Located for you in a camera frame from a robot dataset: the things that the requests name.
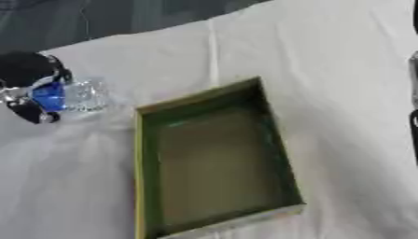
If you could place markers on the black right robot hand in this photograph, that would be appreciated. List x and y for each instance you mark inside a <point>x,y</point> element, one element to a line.
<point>415,133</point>

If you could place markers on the cardboard box with green inside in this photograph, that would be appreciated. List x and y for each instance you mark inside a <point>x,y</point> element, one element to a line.
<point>217,161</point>

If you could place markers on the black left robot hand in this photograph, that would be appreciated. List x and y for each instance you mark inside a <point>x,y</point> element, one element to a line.
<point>24,70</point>

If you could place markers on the clear bottle with blue label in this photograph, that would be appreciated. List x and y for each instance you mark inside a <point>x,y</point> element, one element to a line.
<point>76,95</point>

